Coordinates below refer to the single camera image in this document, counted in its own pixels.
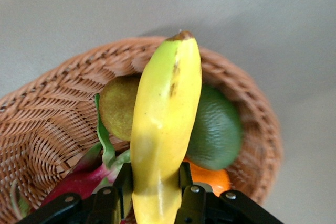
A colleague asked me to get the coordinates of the green avocado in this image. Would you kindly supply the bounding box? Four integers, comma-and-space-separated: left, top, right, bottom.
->
185, 83, 244, 171

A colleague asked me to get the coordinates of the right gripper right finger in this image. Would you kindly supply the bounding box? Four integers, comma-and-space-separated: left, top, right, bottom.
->
174, 161, 286, 224

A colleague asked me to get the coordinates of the orange fruit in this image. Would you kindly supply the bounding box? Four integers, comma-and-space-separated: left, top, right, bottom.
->
182, 157, 232, 197

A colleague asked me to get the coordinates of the yellow banana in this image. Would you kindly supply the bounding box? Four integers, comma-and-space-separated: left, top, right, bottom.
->
130, 30, 203, 224

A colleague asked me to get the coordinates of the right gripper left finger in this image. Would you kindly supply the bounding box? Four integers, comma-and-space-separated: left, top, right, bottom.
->
15, 162, 133, 224

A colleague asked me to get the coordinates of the brown wicker basket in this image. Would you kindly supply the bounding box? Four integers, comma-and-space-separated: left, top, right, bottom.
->
0, 36, 284, 224

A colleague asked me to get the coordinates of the pink dragon fruit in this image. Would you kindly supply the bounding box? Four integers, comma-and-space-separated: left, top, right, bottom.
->
10, 92, 132, 217

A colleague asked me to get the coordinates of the brown kiwi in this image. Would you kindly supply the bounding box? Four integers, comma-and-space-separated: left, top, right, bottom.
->
99, 76, 141, 142

